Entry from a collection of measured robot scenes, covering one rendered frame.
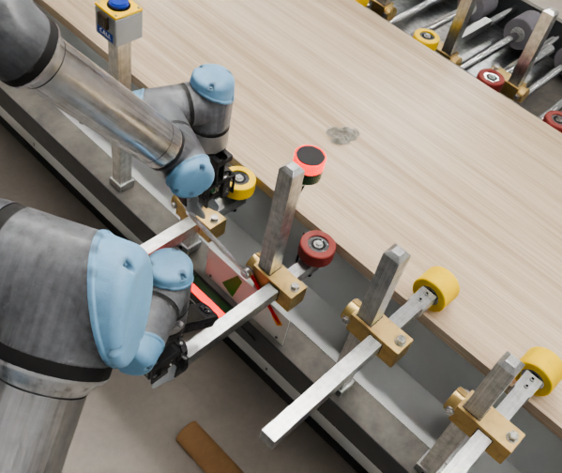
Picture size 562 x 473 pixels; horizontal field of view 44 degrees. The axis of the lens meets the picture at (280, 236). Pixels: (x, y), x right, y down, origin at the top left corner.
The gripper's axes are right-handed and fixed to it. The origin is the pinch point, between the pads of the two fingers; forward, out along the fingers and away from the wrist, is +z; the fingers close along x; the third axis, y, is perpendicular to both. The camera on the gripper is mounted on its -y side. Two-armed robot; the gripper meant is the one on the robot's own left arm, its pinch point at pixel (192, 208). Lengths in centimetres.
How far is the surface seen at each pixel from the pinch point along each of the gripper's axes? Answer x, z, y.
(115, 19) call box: 4.5, -26.0, -30.9
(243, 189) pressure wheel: 16.4, 5.2, -1.1
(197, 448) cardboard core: -3, 89, 14
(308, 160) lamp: 11.3, -20.8, 17.2
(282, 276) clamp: 8.1, 8.9, 20.3
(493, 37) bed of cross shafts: 158, 25, -14
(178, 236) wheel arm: -0.7, 10.9, -2.9
